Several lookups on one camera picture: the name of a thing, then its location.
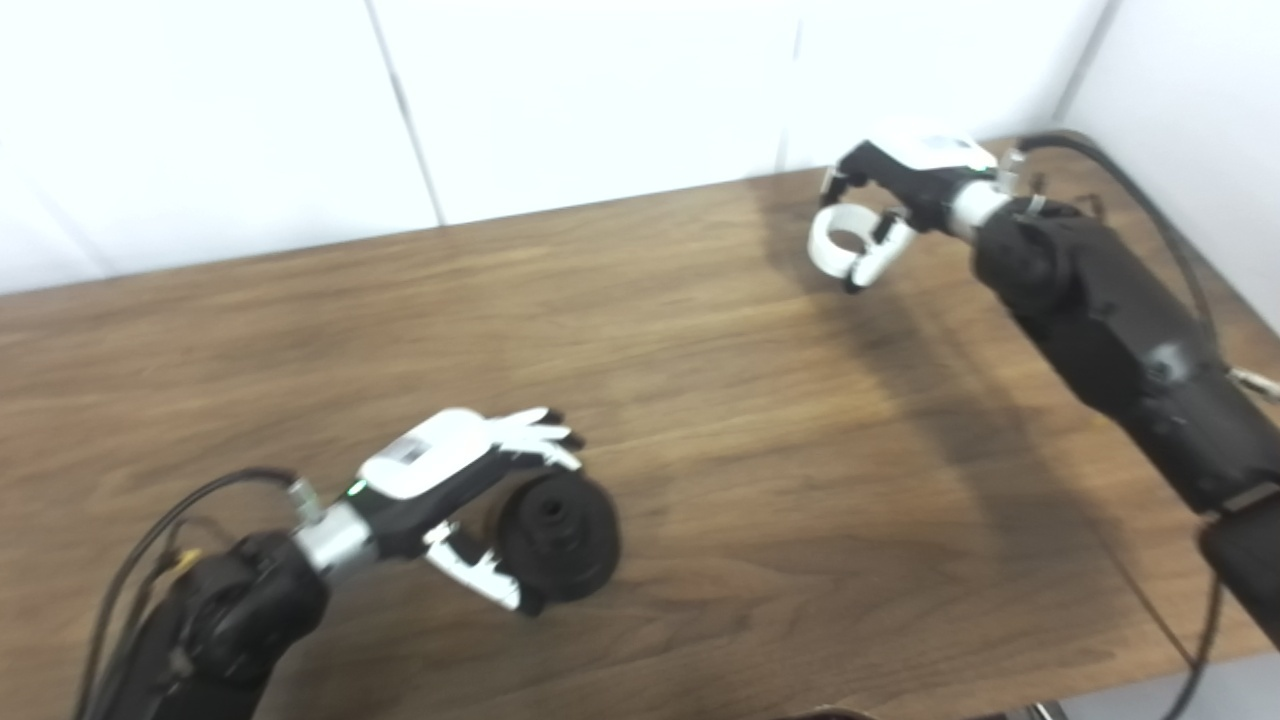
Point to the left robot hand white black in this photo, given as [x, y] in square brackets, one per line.
[430, 460]

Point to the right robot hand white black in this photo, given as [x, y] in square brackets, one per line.
[925, 170]

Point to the round black stepped part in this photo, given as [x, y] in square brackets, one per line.
[565, 540]

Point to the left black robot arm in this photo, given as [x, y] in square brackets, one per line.
[240, 610]

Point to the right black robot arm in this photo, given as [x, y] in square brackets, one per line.
[1120, 320]

